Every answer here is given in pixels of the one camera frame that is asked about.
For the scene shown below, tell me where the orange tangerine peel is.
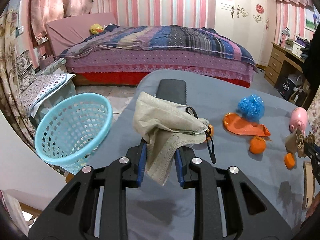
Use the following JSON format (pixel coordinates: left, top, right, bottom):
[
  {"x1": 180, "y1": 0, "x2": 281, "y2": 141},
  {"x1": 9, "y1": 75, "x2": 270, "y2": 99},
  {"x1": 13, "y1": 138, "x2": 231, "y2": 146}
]
[
  {"x1": 249, "y1": 137, "x2": 266, "y2": 154},
  {"x1": 284, "y1": 153, "x2": 296, "y2": 170},
  {"x1": 205, "y1": 124, "x2": 214, "y2": 142}
]

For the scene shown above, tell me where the cardboard piece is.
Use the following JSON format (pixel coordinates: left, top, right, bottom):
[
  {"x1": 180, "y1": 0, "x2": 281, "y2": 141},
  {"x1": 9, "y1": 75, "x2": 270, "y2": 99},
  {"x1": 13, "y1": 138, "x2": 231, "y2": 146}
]
[{"x1": 302, "y1": 161, "x2": 315, "y2": 209}]

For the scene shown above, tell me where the pink pig mug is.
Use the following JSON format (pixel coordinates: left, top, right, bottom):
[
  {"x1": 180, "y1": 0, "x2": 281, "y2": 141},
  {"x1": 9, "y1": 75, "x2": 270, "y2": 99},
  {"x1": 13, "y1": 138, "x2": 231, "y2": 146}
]
[{"x1": 289, "y1": 107, "x2": 308, "y2": 134}]

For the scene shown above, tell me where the black box under desk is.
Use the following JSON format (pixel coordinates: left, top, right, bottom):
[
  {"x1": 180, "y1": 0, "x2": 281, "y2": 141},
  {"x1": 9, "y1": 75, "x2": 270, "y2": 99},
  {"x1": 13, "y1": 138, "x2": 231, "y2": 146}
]
[{"x1": 277, "y1": 74, "x2": 302, "y2": 100}]

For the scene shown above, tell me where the blue crumpled plastic bag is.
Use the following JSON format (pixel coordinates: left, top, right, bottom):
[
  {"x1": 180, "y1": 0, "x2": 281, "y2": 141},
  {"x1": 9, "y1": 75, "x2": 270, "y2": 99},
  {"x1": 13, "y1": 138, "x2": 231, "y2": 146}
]
[{"x1": 238, "y1": 94, "x2": 265, "y2": 122}]

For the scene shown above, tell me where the orange plastic bag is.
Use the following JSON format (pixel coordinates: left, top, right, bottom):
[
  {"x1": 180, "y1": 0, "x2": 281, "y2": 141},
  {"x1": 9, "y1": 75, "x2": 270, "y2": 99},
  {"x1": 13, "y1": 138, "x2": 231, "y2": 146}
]
[{"x1": 223, "y1": 113, "x2": 271, "y2": 137}]

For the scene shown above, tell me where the light blue plastic basket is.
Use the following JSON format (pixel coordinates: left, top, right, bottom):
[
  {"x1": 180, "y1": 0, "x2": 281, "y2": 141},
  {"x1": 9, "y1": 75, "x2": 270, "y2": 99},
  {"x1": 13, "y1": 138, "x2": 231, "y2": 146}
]
[{"x1": 35, "y1": 93, "x2": 113, "y2": 174}]

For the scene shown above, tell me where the wooden desk with drawers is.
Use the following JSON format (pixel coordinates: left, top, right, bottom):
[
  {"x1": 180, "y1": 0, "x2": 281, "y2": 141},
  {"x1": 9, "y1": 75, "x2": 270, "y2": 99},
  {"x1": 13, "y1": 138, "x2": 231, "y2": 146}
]
[{"x1": 264, "y1": 42, "x2": 305, "y2": 92}]

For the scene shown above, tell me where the floral beige curtain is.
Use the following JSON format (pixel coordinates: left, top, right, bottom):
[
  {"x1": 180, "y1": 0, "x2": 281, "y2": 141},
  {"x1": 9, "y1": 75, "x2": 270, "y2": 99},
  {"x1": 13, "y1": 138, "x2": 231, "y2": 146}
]
[{"x1": 1, "y1": 9, "x2": 35, "y2": 152}]

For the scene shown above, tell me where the polka dot covered stool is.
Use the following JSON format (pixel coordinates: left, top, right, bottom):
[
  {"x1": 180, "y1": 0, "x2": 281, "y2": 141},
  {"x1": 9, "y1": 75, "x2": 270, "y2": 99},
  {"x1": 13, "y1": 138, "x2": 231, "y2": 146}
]
[{"x1": 21, "y1": 73, "x2": 76, "y2": 119}]

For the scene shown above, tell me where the floral tote bag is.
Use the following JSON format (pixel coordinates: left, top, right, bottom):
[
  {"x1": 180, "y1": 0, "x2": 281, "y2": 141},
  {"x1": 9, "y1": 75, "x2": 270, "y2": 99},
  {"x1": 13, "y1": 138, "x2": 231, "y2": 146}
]
[{"x1": 16, "y1": 50, "x2": 35, "y2": 93}]

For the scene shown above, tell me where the bedside table with cloth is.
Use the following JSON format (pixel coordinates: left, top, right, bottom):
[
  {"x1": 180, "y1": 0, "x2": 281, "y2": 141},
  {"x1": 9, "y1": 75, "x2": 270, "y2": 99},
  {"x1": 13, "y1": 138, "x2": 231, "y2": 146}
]
[{"x1": 36, "y1": 58, "x2": 68, "y2": 76}]

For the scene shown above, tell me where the striped patchwork blanket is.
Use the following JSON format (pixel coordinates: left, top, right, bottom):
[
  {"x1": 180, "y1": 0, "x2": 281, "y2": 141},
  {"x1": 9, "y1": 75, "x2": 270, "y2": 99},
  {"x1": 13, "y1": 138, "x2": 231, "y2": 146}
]
[{"x1": 60, "y1": 24, "x2": 255, "y2": 65}]

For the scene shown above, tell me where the white wardrobe with decals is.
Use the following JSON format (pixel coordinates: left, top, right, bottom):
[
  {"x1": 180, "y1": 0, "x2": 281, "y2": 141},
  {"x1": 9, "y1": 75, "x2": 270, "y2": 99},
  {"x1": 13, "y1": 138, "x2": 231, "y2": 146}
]
[{"x1": 215, "y1": 0, "x2": 277, "y2": 66}]

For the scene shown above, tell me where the bed with purple sheet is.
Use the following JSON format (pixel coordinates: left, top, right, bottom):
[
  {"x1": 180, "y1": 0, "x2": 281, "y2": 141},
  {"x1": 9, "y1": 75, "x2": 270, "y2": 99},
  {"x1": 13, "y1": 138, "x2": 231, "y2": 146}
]
[{"x1": 63, "y1": 49, "x2": 257, "y2": 87}]

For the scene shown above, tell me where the pink storage box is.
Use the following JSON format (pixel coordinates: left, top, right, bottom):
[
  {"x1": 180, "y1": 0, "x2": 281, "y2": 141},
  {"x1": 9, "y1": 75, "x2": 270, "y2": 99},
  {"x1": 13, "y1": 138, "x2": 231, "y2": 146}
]
[{"x1": 39, "y1": 55, "x2": 54, "y2": 69}]

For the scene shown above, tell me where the pink headboard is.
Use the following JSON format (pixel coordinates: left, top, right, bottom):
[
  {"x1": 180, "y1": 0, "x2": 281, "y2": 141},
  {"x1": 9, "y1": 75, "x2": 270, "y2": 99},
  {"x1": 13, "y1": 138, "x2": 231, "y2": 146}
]
[{"x1": 44, "y1": 12, "x2": 118, "y2": 56}]

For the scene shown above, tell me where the yellow duck plush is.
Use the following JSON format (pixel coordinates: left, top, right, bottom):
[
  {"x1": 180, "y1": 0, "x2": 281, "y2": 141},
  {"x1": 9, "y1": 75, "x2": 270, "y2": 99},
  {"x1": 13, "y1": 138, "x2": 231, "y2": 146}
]
[{"x1": 89, "y1": 23, "x2": 105, "y2": 35}]

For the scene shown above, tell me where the pink window curtain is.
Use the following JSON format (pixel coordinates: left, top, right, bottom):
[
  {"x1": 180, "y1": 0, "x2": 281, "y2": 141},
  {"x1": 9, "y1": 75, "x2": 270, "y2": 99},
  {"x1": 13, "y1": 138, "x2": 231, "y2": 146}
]
[{"x1": 30, "y1": 0, "x2": 93, "y2": 41}]

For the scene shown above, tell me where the wall landscape picture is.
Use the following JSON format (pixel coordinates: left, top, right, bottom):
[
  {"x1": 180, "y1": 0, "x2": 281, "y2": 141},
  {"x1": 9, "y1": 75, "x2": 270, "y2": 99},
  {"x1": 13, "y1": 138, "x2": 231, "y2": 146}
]
[{"x1": 305, "y1": 5, "x2": 319, "y2": 32}]

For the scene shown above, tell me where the wall power socket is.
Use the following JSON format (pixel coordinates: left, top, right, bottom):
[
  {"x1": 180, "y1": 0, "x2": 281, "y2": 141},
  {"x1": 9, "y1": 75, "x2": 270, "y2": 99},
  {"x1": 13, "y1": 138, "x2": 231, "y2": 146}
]
[{"x1": 16, "y1": 26, "x2": 24, "y2": 37}]

